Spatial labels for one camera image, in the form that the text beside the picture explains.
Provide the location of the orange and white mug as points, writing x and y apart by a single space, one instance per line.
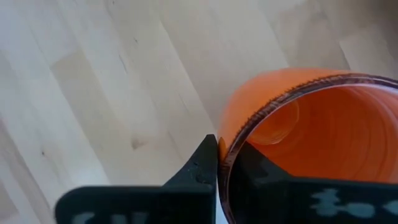
326 133

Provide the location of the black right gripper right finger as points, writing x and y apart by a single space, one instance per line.
264 199

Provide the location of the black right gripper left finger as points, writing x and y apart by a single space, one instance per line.
174 205

